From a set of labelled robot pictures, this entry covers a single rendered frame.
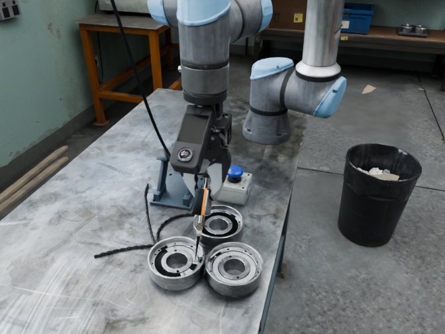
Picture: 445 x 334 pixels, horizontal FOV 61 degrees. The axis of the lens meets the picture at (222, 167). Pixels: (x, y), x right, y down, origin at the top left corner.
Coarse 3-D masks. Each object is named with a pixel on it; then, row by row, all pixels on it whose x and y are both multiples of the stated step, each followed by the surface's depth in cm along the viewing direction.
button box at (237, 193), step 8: (240, 176) 91; (248, 176) 91; (224, 184) 88; (232, 184) 88; (240, 184) 88; (248, 184) 90; (224, 192) 89; (232, 192) 88; (240, 192) 87; (248, 192) 92; (224, 200) 90; (232, 200) 89; (240, 200) 88
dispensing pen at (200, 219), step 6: (204, 174) 70; (204, 180) 70; (204, 186) 70; (198, 192) 69; (198, 198) 69; (198, 204) 69; (198, 210) 69; (198, 216) 70; (204, 216) 70; (198, 222) 70; (198, 228) 70; (198, 234) 70; (198, 240) 70
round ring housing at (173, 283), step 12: (168, 240) 74; (180, 240) 74; (192, 240) 73; (156, 252) 72; (168, 252) 72; (180, 252) 72; (204, 252) 71; (168, 264) 72; (204, 264) 70; (156, 276) 67; (168, 276) 66; (180, 276) 66; (192, 276) 67; (168, 288) 68; (180, 288) 68
